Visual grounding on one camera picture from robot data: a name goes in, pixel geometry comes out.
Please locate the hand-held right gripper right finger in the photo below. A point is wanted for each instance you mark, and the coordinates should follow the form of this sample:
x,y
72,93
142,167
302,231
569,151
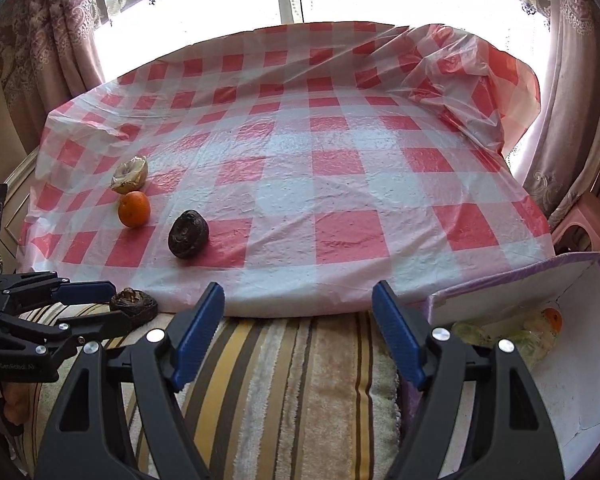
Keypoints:
x,y
397,330

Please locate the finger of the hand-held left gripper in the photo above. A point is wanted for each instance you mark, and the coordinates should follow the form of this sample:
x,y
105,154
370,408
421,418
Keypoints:
x,y
80,330
90,292

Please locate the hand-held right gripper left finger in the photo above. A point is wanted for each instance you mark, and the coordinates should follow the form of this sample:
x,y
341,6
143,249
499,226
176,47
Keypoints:
x,y
200,330

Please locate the large dark mangosteen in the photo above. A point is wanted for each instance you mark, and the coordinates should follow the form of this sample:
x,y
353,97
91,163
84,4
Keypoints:
x,y
135,304

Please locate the dark wrinkled passion fruit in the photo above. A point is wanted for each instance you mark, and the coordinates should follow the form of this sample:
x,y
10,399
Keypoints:
x,y
188,234

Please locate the lemon half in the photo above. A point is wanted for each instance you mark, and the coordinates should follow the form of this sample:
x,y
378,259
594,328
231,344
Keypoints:
x,y
532,319

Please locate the green apple half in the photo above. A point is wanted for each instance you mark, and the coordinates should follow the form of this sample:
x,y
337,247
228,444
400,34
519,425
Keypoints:
x,y
532,344

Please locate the small orange tangerine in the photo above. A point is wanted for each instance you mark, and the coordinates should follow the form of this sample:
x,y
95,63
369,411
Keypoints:
x,y
552,319

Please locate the white cardboard box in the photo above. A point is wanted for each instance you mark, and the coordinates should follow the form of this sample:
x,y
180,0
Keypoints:
x,y
580,385

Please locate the person's left hand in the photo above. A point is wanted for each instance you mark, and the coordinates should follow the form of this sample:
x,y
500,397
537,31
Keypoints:
x,y
16,402

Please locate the cream wooden cabinet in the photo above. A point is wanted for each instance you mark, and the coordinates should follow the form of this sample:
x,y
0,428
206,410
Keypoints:
x,y
15,190

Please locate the striped plush blanket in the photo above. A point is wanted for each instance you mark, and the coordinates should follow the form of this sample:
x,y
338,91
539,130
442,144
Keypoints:
x,y
290,400

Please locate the patterned pink curtain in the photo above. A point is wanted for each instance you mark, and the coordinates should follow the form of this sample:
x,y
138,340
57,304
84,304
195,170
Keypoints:
x,y
575,85
45,35

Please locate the red checkered plastic tablecloth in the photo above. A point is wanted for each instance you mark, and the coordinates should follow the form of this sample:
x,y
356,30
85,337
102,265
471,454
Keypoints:
x,y
305,160

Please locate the pink plastic stool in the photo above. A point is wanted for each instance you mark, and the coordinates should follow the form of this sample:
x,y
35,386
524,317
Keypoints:
x,y
587,212

